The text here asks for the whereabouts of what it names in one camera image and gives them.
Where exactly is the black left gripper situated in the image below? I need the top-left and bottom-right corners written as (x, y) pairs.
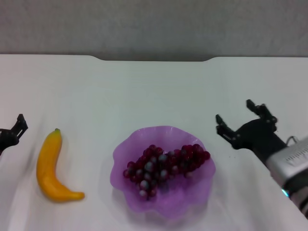
top-left (0, 114), bottom-right (29, 156)

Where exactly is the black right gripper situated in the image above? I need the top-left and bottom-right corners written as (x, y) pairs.
top-left (216, 99), bottom-right (287, 162)

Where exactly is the dark red grape bunch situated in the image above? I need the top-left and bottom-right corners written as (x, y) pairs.
top-left (123, 143), bottom-right (211, 202)

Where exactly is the yellow banana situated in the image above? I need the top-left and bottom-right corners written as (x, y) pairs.
top-left (36, 128), bottom-right (85, 203)

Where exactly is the purple wavy plastic bowl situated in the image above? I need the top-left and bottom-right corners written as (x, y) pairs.
top-left (110, 125), bottom-right (216, 220)

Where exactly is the thin grey wrist cable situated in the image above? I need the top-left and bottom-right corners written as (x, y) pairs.
top-left (285, 135), bottom-right (300, 146)

